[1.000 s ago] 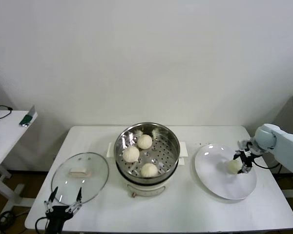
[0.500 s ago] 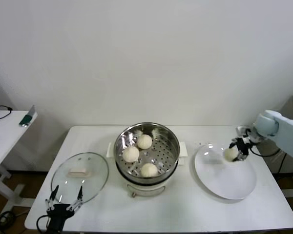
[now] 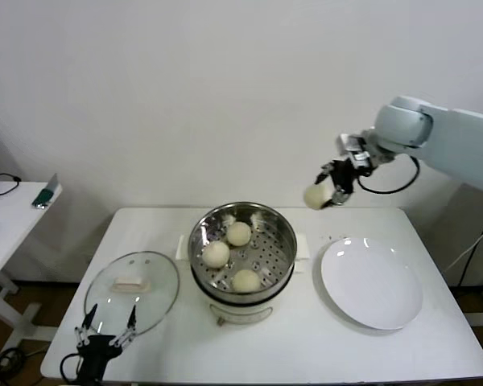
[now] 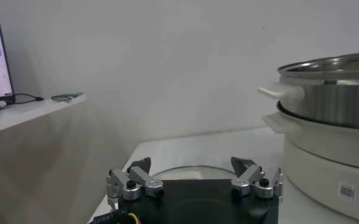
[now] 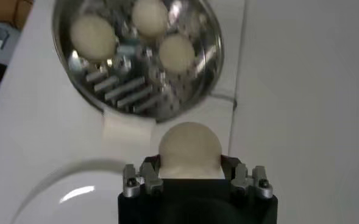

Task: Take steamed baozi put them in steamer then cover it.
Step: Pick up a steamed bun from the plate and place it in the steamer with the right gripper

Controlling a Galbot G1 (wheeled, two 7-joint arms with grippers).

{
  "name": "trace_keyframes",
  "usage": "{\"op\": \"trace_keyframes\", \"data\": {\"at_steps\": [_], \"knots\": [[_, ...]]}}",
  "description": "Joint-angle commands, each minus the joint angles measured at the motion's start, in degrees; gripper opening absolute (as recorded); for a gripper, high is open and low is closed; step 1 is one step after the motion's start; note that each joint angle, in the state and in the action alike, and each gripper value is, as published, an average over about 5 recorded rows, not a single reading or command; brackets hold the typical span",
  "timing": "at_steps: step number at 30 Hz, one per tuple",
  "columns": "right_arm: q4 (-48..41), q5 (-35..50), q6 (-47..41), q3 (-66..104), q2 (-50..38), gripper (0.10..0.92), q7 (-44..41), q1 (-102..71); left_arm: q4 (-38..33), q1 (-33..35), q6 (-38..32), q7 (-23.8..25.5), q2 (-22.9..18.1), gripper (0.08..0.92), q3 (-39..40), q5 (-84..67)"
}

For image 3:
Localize black looped cable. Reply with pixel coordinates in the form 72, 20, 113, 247
0, 172, 23, 198

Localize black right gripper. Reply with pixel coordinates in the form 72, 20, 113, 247
315, 158, 365, 207

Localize black floor cable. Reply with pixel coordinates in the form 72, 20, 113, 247
0, 307, 45, 381

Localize black hanging cable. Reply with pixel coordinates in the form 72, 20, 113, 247
454, 236, 483, 301

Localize white side table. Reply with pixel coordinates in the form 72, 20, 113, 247
0, 180, 64, 353

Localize glass lid with cream handle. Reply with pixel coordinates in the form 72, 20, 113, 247
84, 251, 181, 337

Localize white electric cooker base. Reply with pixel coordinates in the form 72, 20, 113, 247
191, 257, 307, 327

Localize stainless steel steamer basket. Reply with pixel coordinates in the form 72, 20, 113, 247
176, 201, 310, 298

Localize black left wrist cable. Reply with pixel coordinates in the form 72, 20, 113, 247
60, 353, 81, 386

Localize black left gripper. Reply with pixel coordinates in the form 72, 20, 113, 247
74, 304, 138, 386

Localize white hanging cable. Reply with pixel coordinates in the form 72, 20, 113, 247
445, 224, 483, 273

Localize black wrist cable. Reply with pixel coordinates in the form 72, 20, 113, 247
60, 353, 81, 386
357, 154, 422, 196

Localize white round plate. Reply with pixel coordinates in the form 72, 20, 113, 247
320, 237, 424, 331

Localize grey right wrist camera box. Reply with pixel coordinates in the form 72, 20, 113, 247
337, 134, 378, 168

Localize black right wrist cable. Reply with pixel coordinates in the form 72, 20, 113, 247
357, 154, 422, 196

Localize white steamed baozi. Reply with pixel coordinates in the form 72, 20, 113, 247
202, 240, 231, 269
231, 269, 262, 294
303, 183, 334, 211
226, 221, 253, 247

